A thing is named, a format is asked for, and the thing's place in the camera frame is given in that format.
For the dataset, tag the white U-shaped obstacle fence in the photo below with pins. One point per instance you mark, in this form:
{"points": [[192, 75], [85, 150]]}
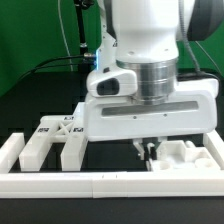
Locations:
{"points": [[110, 184]]}

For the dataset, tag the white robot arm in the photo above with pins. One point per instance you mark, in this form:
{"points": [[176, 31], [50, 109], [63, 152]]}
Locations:
{"points": [[142, 35]]}

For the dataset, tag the white chair seat part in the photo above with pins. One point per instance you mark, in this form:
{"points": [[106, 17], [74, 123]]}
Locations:
{"points": [[180, 155]]}

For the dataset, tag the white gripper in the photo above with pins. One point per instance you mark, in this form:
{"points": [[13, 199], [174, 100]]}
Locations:
{"points": [[190, 109]]}

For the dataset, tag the white chair backrest frame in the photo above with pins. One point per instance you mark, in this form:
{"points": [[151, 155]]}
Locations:
{"points": [[66, 129]]}

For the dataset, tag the black camera stand pole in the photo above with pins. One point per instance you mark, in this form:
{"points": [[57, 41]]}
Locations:
{"points": [[83, 47]]}

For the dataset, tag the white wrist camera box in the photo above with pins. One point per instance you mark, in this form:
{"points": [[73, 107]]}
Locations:
{"points": [[112, 81]]}

